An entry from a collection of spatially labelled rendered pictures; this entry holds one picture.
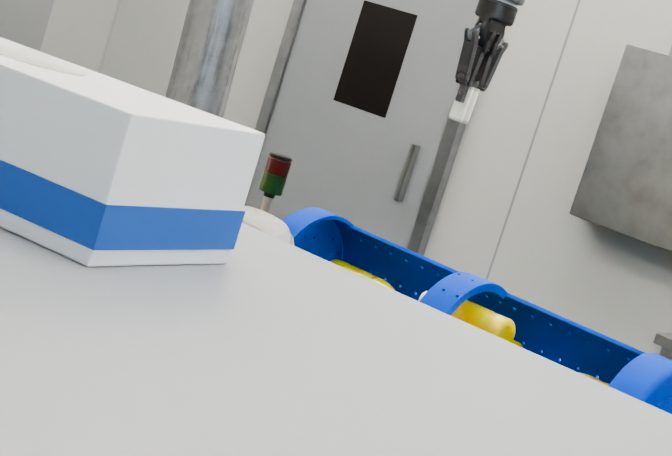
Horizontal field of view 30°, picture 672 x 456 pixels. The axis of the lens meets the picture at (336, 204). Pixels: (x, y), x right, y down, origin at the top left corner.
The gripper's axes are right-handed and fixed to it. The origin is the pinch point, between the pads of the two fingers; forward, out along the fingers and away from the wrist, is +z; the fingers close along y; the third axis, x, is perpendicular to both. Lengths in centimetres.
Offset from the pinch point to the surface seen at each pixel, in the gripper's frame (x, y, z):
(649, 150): -96, -315, -1
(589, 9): -157, -336, -55
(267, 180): -74, -43, 36
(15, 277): 86, 169, 10
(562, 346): 28.6, -16.2, 37.5
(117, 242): 84, 162, 8
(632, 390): 53, 8, 35
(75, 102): 81, 164, 3
